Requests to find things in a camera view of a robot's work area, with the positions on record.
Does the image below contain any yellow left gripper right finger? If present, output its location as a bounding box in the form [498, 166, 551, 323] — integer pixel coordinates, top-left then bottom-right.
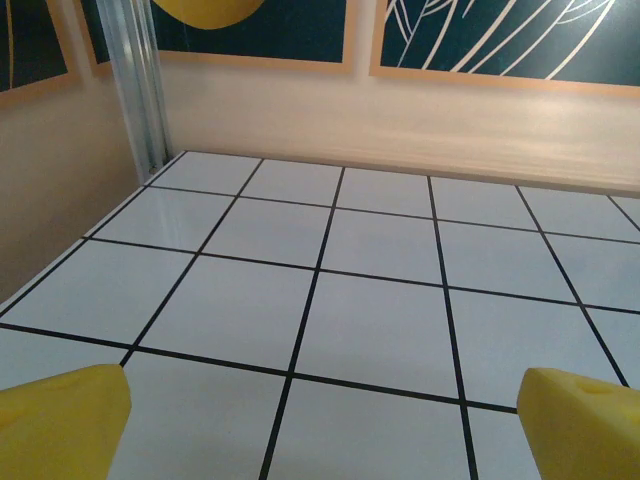
[516, 367, 640, 480]

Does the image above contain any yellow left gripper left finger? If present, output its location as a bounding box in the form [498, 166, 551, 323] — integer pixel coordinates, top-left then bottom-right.
[0, 363, 133, 480]

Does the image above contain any dark panel with yellow oval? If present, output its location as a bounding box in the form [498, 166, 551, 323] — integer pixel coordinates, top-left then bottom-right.
[79, 0, 359, 79]

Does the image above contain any aluminium frame post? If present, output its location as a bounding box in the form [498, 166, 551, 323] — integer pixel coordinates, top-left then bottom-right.
[94, 0, 174, 182]

